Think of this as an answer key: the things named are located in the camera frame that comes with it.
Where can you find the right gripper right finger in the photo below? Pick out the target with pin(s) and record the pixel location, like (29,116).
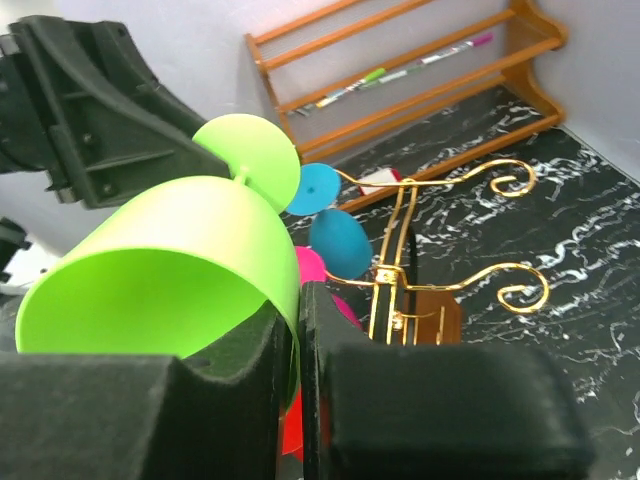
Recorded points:
(466,411)

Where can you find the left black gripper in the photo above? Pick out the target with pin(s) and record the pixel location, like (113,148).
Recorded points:
(79,103)

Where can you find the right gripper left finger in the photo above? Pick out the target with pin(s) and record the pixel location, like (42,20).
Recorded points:
(213,416)

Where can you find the green wine glass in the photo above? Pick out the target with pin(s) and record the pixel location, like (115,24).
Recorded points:
(181,264)

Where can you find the blue wine glass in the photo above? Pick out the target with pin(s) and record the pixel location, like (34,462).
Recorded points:
(334,234)

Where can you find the red wine glass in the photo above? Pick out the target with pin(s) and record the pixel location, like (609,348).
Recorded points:
(293,434)

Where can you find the magenta wine glass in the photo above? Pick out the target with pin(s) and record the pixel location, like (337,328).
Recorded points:
(312,269)

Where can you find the wooden shelf rack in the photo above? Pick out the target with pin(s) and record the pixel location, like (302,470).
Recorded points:
(522,32)

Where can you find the small grey clip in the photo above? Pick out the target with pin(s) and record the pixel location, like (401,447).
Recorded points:
(304,111)

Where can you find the green capped marker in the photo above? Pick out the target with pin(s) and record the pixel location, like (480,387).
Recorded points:
(332,97)

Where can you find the purple capped marker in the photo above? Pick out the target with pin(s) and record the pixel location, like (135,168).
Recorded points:
(453,50)

